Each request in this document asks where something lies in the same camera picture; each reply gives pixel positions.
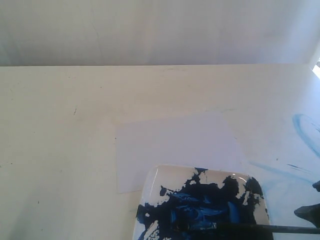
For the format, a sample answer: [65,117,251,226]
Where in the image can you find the black paintbrush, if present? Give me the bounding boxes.
[172,222,320,235]

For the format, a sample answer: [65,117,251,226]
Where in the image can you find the white paper sheet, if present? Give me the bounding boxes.
[115,111,245,194]

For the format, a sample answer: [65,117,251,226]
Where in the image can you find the white plate with blue paint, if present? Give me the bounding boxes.
[132,165,273,240]

